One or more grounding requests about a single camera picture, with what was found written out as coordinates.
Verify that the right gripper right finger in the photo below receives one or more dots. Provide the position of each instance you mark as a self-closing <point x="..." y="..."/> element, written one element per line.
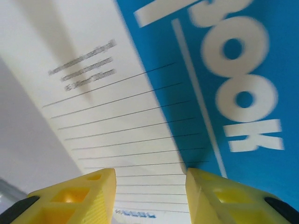
<point x="229" y="200"/>

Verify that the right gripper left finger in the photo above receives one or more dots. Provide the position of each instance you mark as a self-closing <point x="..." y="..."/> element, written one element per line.
<point x="77" y="200"/>

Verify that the blue white notebook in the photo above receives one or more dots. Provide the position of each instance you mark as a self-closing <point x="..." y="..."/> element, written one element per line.
<point x="151" y="105"/>

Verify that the aluminium rail frame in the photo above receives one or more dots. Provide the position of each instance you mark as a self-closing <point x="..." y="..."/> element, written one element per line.
<point x="9" y="189"/>

